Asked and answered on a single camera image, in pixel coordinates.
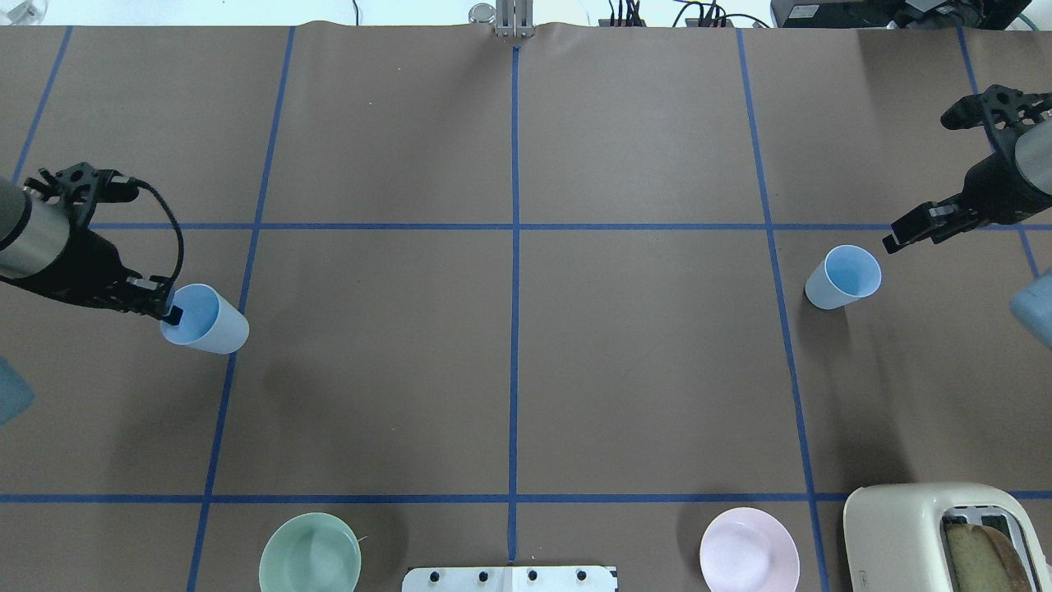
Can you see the green plastic bowl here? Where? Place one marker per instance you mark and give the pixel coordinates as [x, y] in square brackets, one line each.
[311, 552]

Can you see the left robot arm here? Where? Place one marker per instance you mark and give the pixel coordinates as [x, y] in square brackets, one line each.
[49, 249]

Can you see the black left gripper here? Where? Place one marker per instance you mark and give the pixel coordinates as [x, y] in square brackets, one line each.
[85, 269]

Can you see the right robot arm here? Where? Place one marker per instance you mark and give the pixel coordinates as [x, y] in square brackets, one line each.
[1031, 154]

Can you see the metal camera pole clamp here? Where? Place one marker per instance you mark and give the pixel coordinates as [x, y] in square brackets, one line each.
[508, 18]

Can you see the cream two-slot toaster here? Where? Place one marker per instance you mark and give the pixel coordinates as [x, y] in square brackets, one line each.
[897, 537]

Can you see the teal object left edge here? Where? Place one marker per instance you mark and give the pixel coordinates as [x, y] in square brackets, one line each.
[16, 393]

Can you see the light blue object right edge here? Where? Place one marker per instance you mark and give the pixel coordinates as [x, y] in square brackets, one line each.
[1031, 306]

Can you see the pink plastic bowl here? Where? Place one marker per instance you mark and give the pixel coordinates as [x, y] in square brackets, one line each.
[747, 549]

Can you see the black equipment on far edge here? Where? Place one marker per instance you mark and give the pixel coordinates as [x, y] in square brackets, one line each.
[919, 15]

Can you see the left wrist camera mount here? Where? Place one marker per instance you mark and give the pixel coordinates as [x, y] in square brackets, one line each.
[78, 190]

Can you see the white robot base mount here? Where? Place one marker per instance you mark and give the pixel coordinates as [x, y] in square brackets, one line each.
[512, 578]

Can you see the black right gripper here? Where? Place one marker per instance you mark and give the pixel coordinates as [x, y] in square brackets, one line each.
[993, 187]

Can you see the blue cup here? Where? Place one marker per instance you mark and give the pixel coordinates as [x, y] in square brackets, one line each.
[846, 274]
[208, 323]

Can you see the brown toast slice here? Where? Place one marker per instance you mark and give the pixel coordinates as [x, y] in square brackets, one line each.
[984, 559]

